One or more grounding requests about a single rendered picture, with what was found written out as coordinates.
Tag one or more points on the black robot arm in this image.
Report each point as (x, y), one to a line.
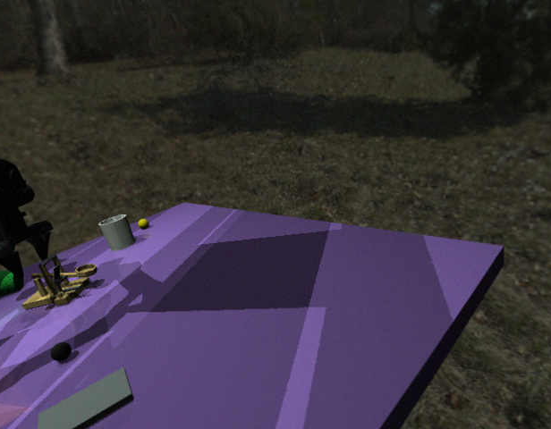
(14, 191)

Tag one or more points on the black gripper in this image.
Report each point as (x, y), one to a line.
(12, 228)

